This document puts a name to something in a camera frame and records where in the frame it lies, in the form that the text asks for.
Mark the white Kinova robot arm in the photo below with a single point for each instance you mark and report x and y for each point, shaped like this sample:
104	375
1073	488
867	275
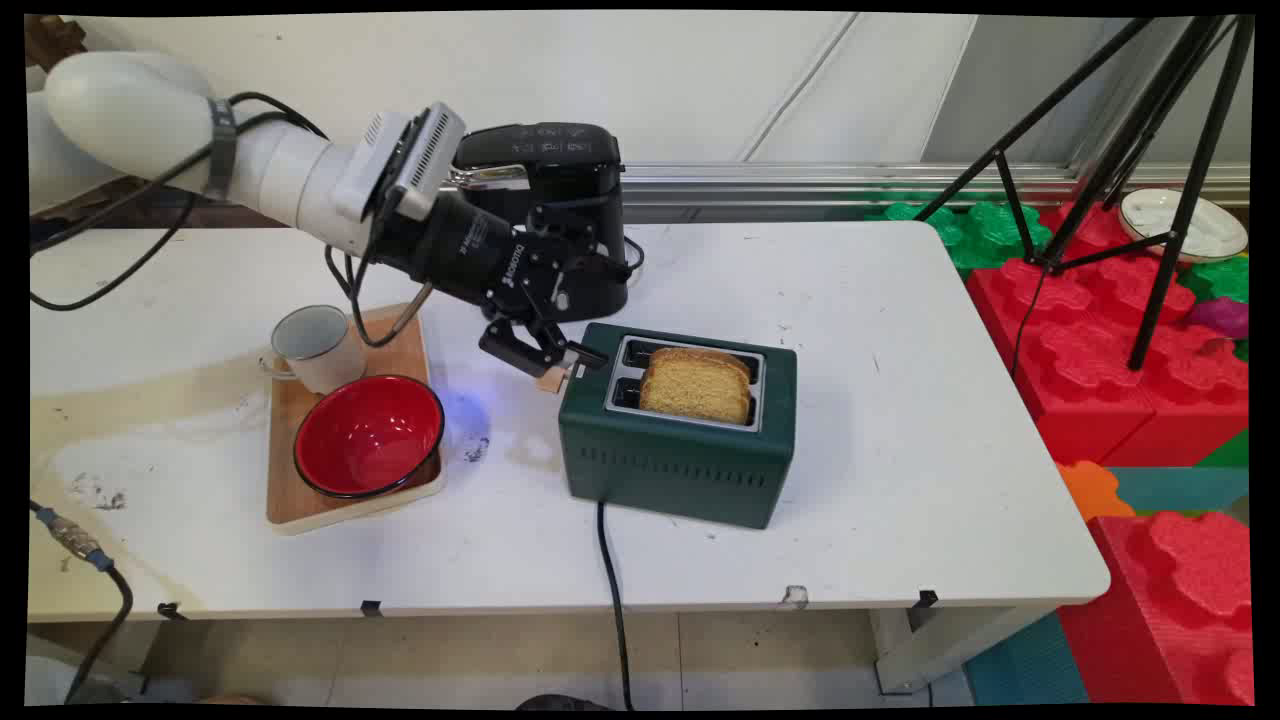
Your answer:
150	125

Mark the wooden toaster lever knob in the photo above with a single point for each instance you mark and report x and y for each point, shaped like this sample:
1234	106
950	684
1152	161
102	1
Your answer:
551	379

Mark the black camera tripod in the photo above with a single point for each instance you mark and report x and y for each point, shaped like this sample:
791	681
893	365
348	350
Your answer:
1180	160

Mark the orange foam piece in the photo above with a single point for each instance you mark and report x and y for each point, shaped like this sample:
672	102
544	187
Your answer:
1090	488

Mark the white plate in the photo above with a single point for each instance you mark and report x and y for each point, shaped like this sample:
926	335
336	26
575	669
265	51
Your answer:
1165	215

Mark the aluminium wall rail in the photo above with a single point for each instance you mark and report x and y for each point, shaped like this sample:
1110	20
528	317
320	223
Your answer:
800	185

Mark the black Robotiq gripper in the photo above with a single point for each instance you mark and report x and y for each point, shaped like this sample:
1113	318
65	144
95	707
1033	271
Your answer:
470	250

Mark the red bowl black rim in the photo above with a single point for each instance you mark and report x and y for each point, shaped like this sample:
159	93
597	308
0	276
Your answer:
368	438

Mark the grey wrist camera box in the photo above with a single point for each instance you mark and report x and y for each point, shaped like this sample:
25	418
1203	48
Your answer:
420	160

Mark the wooden serving tray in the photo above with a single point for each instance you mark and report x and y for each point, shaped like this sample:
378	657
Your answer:
300	505

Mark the dark green toaster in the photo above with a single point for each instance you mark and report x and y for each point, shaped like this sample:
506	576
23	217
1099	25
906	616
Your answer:
680	460

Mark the black coffee machine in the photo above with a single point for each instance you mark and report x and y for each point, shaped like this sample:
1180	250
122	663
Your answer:
575	190

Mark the toast slice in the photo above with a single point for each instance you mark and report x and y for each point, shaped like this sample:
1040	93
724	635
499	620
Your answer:
715	356
695	395

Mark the white table leg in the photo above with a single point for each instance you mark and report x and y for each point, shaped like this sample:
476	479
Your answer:
930	650

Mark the large red foam block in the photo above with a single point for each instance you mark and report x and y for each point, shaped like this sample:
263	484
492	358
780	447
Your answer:
1090	370

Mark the purple toy piece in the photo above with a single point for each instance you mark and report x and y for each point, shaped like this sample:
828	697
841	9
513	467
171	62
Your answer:
1222	316

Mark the white enamel mug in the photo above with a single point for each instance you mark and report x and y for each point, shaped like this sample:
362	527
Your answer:
320	350

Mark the green foam block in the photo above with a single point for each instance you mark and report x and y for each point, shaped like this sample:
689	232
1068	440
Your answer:
975	230

